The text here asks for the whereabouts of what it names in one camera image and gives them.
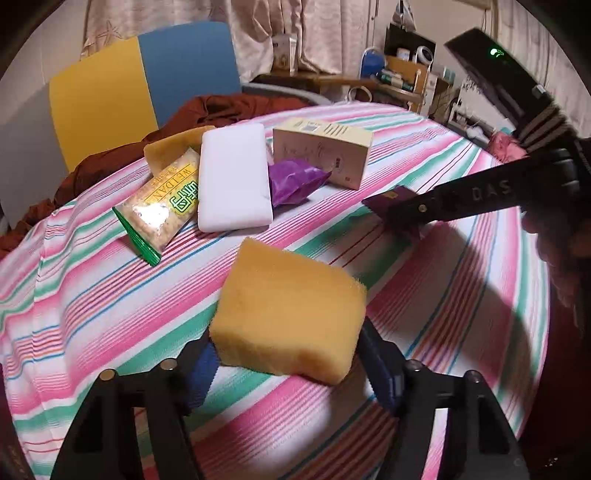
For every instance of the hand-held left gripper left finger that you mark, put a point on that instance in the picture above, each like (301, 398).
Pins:
(203, 376)

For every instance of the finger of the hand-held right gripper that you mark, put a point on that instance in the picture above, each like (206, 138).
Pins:
(461, 198)

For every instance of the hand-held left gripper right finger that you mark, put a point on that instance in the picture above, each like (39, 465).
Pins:
(379, 369)

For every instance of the dark maroon small packet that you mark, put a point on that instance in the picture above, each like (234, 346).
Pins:
(383, 203)

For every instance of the large yellow sponge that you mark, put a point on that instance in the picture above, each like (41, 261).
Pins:
(286, 309)

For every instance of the notched yellow sponge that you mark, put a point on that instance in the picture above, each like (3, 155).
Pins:
(171, 145)

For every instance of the person's right hand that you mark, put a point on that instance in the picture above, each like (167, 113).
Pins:
(556, 258)

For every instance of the pink red blanket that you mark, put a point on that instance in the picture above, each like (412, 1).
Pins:
(501, 144)

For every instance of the white round device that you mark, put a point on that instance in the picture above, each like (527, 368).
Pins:
(425, 55)

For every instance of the brown cardboard box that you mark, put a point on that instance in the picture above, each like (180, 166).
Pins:
(406, 74)

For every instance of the black shelf box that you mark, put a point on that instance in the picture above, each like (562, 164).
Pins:
(406, 39)

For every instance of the pink green striped tablecloth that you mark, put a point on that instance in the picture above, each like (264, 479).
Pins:
(115, 295)

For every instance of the cream cardboard box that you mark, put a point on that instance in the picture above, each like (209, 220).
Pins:
(323, 152)

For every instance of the wooden side desk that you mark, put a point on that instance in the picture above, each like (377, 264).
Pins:
(341, 87)

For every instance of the purple foil packet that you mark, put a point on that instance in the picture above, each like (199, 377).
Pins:
(295, 182)

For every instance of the green yellow snack packet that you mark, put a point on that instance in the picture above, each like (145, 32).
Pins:
(159, 207)

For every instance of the white foam sponge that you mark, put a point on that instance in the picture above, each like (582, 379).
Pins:
(233, 180)

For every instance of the grey metal armrest tube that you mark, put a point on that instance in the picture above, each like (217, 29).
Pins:
(286, 91)

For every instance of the small white carton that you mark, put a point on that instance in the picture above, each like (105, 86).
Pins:
(285, 54)

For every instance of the rust brown cloth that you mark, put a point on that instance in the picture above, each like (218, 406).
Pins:
(217, 110)

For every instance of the grey yellow blue chair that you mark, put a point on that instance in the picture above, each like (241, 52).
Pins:
(115, 97)

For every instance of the starfish print curtain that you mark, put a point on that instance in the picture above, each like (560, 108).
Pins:
(184, 18)

